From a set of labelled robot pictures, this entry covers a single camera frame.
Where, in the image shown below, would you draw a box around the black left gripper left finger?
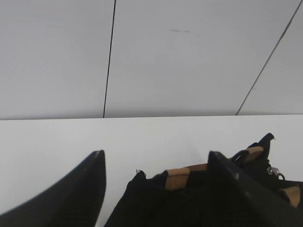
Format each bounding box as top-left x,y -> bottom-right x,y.
0,150 -> 106,227

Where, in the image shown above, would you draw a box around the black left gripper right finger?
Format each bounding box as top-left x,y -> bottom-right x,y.
207,151 -> 303,227

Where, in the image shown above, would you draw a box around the black tote bag tan handles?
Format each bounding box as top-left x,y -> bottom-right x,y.
106,133 -> 303,227

